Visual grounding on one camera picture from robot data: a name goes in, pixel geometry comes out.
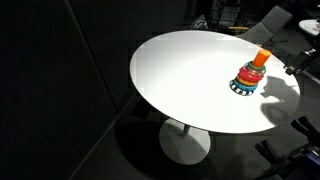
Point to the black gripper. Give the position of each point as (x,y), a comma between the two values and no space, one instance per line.
(302,61)

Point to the grey lounge chair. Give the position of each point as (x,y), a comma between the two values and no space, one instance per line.
(271,24)

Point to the orange ring stacker post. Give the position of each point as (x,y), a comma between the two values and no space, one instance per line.
(261,57)

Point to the white round table pedestal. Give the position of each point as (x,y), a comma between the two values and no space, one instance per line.
(182,143)

